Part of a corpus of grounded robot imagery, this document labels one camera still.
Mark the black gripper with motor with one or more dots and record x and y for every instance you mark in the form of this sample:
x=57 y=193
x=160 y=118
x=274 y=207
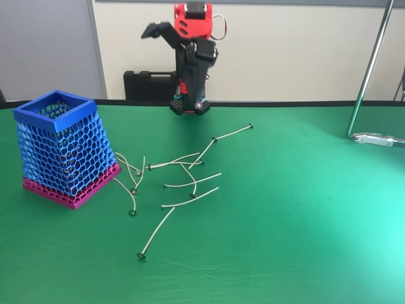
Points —
x=193 y=68

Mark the white candle wick metal base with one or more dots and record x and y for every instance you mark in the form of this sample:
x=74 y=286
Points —
x=125 y=172
x=134 y=191
x=141 y=255
x=192 y=195
x=148 y=166
x=199 y=104
x=214 y=139
x=162 y=206
x=132 y=212
x=165 y=186
x=202 y=162
x=138 y=173

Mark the black perforated arm base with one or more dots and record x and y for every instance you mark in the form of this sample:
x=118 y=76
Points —
x=175 y=107

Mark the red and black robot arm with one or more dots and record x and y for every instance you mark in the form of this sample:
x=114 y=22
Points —
x=190 y=27

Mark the blue and purple lattice basket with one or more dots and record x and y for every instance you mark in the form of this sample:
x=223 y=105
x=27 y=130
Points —
x=63 y=152

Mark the small grey teal tool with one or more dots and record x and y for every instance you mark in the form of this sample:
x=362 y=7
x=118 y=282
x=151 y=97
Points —
x=178 y=93

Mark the black plastic tool case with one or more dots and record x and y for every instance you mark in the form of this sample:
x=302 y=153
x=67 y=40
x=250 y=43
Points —
x=148 y=85

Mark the long rod at top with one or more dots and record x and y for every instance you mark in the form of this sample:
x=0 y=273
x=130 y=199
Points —
x=251 y=126

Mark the green cloth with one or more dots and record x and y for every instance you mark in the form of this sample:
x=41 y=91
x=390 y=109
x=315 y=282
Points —
x=284 y=221

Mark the chrome tube stand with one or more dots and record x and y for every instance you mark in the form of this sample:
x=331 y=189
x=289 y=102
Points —
x=368 y=69

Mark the small camera on black bracket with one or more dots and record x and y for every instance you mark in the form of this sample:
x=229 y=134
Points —
x=153 y=30

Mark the black metal chair frame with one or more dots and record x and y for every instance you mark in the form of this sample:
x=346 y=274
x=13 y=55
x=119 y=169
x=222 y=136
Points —
x=401 y=85

